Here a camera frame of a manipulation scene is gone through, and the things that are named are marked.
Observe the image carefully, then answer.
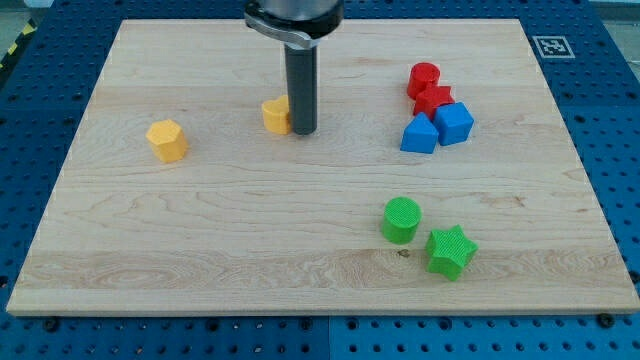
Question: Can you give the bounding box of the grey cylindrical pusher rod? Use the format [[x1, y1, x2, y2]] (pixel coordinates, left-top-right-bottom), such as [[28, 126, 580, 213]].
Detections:
[[284, 45, 317, 135]]

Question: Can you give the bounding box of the yellow heart block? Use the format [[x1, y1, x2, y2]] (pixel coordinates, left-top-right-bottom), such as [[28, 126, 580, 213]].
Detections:
[[261, 95, 291, 135]]

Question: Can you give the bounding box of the yellow hexagon block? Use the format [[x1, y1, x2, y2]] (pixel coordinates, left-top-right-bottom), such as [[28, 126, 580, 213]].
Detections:
[[145, 119, 189, 163]]

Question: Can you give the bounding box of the red cylinder block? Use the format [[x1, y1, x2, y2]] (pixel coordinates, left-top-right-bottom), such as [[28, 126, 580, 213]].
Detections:
[[406, 62, 441, 100]]

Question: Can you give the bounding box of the red star block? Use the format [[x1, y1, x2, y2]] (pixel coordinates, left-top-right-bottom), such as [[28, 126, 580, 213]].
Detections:
[[413, 86, 455, 120]]

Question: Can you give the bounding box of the blue triangle block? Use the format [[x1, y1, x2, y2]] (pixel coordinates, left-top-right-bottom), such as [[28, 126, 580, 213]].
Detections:
[[400, 112, 439, 154]]

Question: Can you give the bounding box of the blue cube block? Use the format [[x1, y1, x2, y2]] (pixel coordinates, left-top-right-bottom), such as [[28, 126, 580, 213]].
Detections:
[[434, 102, 474, 146]]

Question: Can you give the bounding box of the wooden board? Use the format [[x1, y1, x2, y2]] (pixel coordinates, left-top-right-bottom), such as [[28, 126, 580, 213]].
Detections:
[[7, 19, 639, 317]]

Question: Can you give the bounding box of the green cylinder block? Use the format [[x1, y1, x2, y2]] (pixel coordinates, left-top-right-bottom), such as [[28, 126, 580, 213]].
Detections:
[[381, 197, 422, 245]]

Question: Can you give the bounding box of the green star block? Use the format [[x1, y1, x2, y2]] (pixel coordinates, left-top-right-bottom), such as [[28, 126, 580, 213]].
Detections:
[[425, 225, 478, 282]]

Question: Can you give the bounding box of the white fiducial marker tag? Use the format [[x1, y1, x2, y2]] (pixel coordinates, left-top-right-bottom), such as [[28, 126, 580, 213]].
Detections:
[[532, 35, 575, 59]]

